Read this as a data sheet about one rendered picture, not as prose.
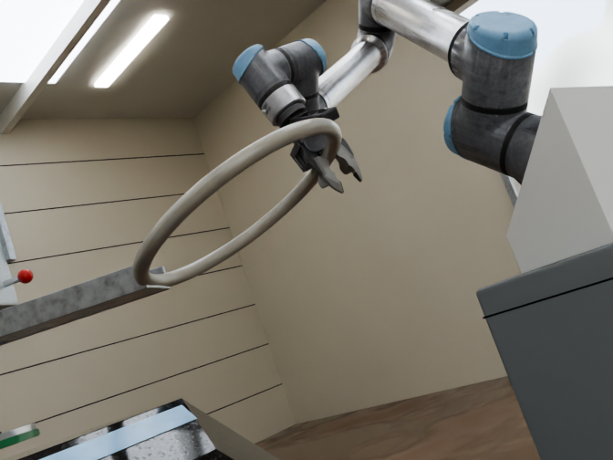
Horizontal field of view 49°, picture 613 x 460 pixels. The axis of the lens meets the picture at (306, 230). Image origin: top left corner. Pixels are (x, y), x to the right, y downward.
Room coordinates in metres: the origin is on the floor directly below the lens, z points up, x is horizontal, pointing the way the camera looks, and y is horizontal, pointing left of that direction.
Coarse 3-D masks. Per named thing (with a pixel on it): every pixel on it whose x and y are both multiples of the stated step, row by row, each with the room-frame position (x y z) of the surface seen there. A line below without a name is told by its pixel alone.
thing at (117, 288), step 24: (72, 288) 1.26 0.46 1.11; (96, 288) 1.26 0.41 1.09; (120, 288) 1.25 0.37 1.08; (144, 288) 1.25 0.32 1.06; (168, 288) 1.36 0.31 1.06; (0, 312) 1.28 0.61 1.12; (24, 312) 1.28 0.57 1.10; (48, 312) 1.27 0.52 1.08; (72, 312) 1.27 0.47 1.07; (96, 312) 1.38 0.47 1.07; (0, 336) 1.28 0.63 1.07; (24, 336) 1.39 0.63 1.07
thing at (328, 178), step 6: (318, 156) 1.36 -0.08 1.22; (318, 162) 1.36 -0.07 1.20; (324, 162) 1.36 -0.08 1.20; (324, 168) 1.36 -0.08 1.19; (324, 174) 1.35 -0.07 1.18; (330, 174) 1.36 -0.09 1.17; (318, 180) 1.40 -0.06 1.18; (324, 180) 1.36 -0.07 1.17; (330, 180) 1.35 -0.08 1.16; (336, 180) 1.36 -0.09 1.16; (324, 186) 1.39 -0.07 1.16; (330, 186) 1.36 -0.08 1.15; (336, 186) 1.36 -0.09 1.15; (342, 192) 1.36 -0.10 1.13
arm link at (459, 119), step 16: (448, 112) 1.54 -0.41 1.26; (464, 112) 1.49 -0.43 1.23; (480, 112) 1.46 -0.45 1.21; (496, 112) 1.45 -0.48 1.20; (512, 112) 1.45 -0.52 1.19; (448, 128) 1.55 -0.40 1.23; (464, 128) 1.51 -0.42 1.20; (480, 128) 1.48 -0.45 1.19; (496, 128) 1.47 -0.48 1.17; (448, 144) 1.58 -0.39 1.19; (464, 144) 1.53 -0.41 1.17; (480, 144) 1.50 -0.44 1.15; (496, 144) 1.47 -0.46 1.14; (480, 160) 1.54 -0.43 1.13; (496, 160) 1.49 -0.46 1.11
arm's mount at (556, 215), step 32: (576, 96) 1.35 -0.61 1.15; (608, 96) 1.45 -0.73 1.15; (544, 128) 1.33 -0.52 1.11; (576, 128) 1.31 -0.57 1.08; (608, 128) 1.41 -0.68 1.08; (544, 160) 1.35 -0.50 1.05; (576, 160) 1.30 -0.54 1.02; (608, 160) 1.37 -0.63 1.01; (544, 192) 1.37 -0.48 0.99; (576, 192) 1.32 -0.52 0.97; (608, 192) 1.33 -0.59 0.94; (512, 224) 1.44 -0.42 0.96; (544, 224) 1.39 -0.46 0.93; (576, 224) 1.34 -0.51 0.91; (608, 224) 1.29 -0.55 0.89; (544, 256) 1.41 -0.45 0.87
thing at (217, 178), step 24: (312, 120) 1.13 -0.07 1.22; (264, 144) 1.06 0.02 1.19; (336, 144) 1.29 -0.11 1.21; (216, 168) 1.04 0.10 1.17; (240, 168) 1.05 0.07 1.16; (192, 192) 1.04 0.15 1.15; (168, 216) 1.06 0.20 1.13; (264, 216) 1.50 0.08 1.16; (144, 240) 1.10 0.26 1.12; (240, 240) 1.49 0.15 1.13; (144, 264) 1.14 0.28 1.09; (192, 264) 1.43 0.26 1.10; (216, 264) 1.47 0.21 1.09
